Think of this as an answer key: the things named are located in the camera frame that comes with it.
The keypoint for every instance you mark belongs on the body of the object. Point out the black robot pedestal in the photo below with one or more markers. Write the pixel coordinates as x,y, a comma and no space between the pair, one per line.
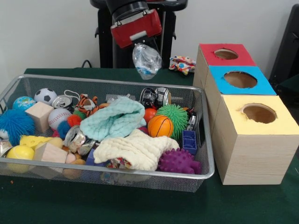
105,51

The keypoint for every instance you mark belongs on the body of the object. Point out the cream white cloth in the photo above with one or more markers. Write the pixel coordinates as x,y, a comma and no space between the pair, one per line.
135,149

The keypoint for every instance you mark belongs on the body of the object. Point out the dark green tablecloth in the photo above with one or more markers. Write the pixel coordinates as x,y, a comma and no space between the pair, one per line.
70,205

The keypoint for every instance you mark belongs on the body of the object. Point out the orange toy basketball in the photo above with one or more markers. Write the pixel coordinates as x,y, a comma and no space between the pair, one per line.
160,126

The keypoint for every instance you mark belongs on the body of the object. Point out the yellow ball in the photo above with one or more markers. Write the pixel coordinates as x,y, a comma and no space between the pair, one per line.
20,152

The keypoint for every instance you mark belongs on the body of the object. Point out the large green spiky ball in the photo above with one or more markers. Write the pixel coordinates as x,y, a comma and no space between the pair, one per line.
174,117

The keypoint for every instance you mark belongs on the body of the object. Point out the mint green cloth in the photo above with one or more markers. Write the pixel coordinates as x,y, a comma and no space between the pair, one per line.
109,121

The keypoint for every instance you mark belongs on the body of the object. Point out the wooden box with three holes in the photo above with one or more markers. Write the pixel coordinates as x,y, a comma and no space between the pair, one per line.
257,158

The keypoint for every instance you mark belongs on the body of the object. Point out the colourful packet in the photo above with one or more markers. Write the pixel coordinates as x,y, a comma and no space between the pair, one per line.
182,65

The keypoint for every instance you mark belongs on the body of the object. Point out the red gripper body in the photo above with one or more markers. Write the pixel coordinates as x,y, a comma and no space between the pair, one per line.
137,28

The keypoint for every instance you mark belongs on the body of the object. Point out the clear plastic bottle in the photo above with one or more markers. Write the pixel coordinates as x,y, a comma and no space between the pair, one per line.
146,63

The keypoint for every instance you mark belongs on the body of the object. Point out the black and white football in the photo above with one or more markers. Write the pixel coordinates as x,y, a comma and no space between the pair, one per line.
45,96

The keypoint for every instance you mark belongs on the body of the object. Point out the blue globe ball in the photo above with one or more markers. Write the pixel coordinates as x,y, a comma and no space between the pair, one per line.
23,102

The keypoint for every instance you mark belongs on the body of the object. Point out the black upright panel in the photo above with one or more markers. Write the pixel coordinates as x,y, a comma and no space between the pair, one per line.
289,46

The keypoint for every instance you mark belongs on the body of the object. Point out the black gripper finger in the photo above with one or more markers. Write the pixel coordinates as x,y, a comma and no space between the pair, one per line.
154,44
136,44

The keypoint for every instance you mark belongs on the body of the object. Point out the purple rubber toy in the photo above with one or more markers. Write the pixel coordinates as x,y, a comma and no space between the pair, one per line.
177,162

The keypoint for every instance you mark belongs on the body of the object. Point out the blue spiky ball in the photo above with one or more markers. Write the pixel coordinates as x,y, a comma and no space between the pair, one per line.
15,126

